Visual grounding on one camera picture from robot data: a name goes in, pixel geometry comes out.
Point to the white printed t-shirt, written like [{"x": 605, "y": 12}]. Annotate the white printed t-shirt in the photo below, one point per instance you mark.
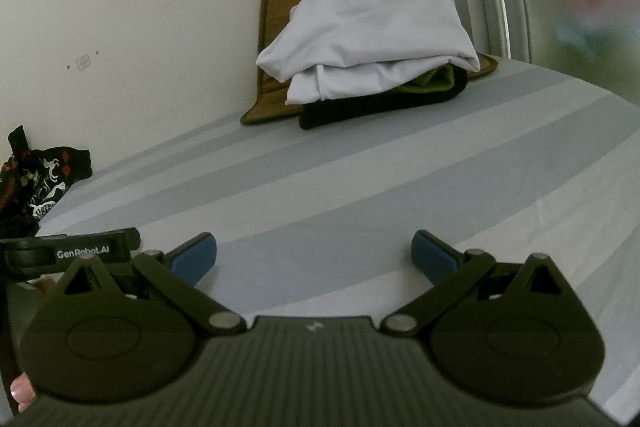
[{"x": 370, "y": 27}]

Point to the small pinkish wall sticker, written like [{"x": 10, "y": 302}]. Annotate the small pinkish wall sticker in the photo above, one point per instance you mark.
[{"x": 83, "y": 62}]

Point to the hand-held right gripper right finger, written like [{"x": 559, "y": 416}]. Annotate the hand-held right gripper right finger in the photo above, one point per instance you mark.
[{"x": 434, "y": 257}]

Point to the person's left hand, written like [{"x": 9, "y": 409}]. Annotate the person's left hand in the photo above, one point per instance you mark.
[{"x": 22, "y": 392}]

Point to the black green garment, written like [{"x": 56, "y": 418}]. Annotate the black green garment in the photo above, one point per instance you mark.
[{"x": 380, "y": 107}]

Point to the mustard yellow pillow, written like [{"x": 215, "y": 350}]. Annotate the mustard yellow pillow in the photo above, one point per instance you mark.
[{"x": 275, "y": 7}]

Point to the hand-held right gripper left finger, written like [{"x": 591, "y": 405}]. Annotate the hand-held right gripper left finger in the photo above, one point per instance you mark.
[{"x": 192, "y": 258}]

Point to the black red patterned sweater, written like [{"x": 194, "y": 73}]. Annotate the black red patterned sweater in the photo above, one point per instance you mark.
[{"x": 40, "y": 187}]

